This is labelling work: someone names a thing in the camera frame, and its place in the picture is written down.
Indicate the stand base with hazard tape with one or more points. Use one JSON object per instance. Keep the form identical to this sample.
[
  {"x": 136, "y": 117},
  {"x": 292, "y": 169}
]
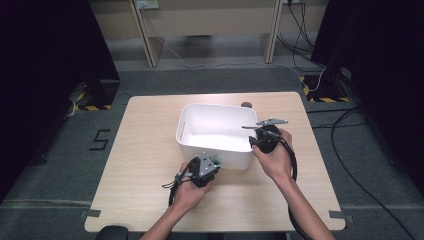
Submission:
[
  {"x": 328, "y": 86},
  {"x": 100, "y": 95}
]

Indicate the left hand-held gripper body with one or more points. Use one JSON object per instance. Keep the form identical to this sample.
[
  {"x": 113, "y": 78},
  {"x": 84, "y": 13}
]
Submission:
[{"x": 205, "y": 168}]

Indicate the person's left hand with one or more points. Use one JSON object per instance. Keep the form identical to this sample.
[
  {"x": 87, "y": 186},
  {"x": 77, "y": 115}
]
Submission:
[{"x": 190, "y": 196}]

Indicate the black chair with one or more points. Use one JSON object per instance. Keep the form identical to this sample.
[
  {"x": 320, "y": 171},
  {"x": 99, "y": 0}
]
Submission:
[{"x": 111, "y": 234}]

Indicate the black curtain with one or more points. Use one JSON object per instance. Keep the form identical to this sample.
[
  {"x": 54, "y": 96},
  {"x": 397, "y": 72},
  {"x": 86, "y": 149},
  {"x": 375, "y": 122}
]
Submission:
[
  {"x": 383, "y": 66},
  {"x": 40, "y": 83}
]

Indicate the white plastic bin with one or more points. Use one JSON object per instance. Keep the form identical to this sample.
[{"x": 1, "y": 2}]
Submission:
[{"x": 216, "y": 133}]

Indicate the light blue cloth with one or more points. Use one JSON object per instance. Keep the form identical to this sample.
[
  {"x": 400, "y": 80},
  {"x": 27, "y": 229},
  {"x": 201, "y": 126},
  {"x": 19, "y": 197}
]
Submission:
[{"x": 217, "y": 160}]

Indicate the beige wooden desk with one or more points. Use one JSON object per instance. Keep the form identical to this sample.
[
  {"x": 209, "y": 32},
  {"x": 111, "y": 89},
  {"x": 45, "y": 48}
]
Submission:
[{"x": 206, "y": 20}]

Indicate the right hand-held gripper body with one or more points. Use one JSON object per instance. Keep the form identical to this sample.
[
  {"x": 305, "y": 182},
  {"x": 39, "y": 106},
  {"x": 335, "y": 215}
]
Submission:
[{"x": 270, "y": 143}]

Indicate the person's right hand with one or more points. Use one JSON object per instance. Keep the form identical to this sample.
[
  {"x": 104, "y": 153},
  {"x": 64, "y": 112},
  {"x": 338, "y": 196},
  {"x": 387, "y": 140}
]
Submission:
[{"x": 276, "y": 163}]

